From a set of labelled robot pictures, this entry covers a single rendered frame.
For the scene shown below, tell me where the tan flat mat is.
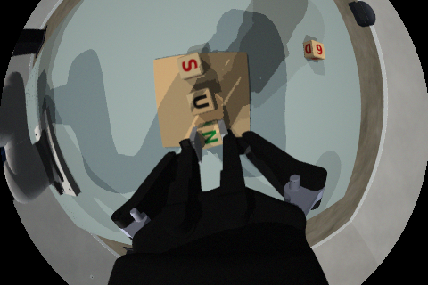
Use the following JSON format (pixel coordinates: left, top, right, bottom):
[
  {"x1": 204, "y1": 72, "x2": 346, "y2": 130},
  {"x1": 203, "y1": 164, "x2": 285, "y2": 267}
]
[{"x1": 153, "y1": 52, "x2": 250, "y2": 147}]

